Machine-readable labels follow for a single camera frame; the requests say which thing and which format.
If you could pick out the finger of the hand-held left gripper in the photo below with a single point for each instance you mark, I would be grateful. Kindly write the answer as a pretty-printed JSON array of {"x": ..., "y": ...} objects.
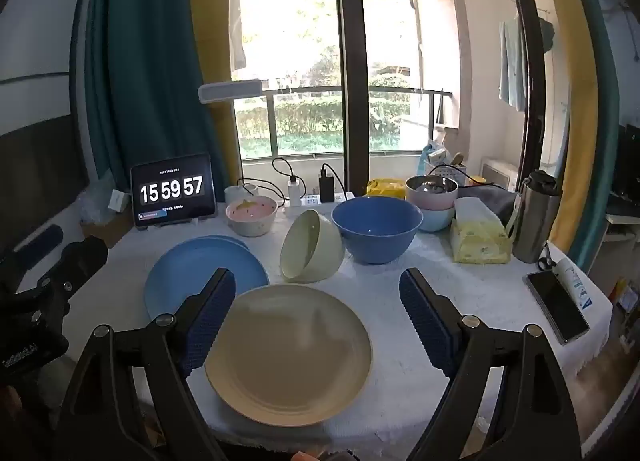
[
  {"x": 82, "y": 252},
  {"x": 42, "y": 239}
]

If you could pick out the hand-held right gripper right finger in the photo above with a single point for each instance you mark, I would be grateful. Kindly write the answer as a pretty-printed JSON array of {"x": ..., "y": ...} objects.
[{"x": 430, "y": 321}]

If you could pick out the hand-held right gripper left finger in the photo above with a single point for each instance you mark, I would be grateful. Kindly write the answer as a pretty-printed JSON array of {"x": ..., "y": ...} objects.
[{"x": 212, "y": 311}]

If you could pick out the blue plate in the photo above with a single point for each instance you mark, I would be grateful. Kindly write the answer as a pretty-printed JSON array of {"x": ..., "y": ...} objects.
[
  {"x": 235, "y": 241},
  {"x": 195, "y": 271}
]

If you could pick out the beige plate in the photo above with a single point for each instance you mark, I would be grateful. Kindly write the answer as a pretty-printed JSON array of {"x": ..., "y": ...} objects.
[{"x": 287, "y": 356}]

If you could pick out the pink strawberry bowl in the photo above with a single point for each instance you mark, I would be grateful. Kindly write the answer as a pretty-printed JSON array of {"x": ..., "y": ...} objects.
[{"x": 250, "y": 223}]

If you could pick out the beige bowl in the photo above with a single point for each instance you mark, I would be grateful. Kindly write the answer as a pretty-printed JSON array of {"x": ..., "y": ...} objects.
[{"x": 320, "y": 246}]

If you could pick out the cardboard box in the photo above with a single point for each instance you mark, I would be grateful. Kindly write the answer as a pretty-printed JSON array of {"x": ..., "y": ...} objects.
[{"x": 107, "y": 231}]

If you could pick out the clear plastic bag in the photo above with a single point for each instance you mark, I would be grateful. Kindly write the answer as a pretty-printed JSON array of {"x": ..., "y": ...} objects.
[{"x": 92, "y": 201}]

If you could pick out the small white box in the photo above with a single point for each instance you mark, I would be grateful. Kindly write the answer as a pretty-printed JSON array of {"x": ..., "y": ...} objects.
[{"x": 119, "y": 201}]

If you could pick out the large blue bowl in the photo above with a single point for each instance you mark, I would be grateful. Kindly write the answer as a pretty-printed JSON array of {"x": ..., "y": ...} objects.
[{"x": 380, "y": 246}]

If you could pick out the yellow tissue pack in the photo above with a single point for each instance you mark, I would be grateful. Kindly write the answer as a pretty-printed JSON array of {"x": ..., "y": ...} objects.
[{"x": 480, "y": 241}]

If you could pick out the tablet with clock display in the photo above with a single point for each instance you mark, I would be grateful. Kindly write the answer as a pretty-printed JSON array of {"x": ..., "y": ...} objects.
[{"x": 172, "y": 188}]

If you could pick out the black smartphone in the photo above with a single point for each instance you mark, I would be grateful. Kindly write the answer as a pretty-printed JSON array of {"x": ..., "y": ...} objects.
[{"x": 557, "y": 306}]

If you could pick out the black scissors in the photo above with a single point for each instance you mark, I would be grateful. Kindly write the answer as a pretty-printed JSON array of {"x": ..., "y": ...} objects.
[{"x": 546, "y": 261}]

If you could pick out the stainless steel bowl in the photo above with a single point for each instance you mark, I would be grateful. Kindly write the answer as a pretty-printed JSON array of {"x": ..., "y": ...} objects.
[{"x": 432, "y": 183}]

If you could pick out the grey cloth bag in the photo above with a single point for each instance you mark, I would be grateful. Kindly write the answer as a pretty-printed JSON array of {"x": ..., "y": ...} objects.
[{"x": 495, "y": 198}]

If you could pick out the stainless steel tumbler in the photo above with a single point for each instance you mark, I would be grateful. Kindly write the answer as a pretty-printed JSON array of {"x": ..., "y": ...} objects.
[{"x": 535, "y": 226}]

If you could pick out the white charger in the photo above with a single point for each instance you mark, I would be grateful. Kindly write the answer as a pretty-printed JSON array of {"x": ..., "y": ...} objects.
[{"x": 294, "y": 187}]

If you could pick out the white power strip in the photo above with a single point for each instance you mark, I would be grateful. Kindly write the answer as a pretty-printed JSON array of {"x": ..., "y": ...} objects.
[{"x": 312, "y": 201}]

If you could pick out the white mesh basket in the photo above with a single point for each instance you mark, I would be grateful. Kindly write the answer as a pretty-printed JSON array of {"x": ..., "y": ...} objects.
[{"x": 445, "y": 172}]

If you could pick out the white tube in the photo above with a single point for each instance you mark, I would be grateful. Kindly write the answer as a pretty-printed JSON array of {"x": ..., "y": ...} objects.
[{"x": 575, "y": 283}]

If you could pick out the black power adapter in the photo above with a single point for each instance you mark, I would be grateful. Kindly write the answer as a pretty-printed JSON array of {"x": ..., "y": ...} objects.
[{"x": 326, "y": 188}]

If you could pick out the blue white packet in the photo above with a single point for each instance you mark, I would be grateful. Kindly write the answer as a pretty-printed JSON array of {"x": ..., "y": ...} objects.
[{"x": 436, "y": 153}]

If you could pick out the teal curtain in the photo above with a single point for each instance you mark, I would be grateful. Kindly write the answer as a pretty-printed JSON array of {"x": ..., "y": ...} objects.
[
  {"x": 602, "y": 91},
  {"x": 145, "y": 81}
]

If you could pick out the white desk lamp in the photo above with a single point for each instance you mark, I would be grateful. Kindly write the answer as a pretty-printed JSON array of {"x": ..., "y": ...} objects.
[{"x": 230, "y": 91}]

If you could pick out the balcony railing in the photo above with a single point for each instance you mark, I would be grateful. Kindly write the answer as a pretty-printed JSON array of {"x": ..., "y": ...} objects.
[{"x": 300, "y": 92}]

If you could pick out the light blue hanging towel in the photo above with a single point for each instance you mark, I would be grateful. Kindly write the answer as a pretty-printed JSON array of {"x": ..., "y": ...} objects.
[{"x": 512, "y": 66}]

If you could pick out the dark hanging garment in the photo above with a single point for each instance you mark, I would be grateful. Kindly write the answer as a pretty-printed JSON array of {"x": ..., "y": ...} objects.
[{"x": 546, "y": 33}]

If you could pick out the dark sliding door frame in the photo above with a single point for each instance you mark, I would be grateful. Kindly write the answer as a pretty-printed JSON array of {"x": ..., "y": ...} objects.
[{"x": 350, "y": 66}]

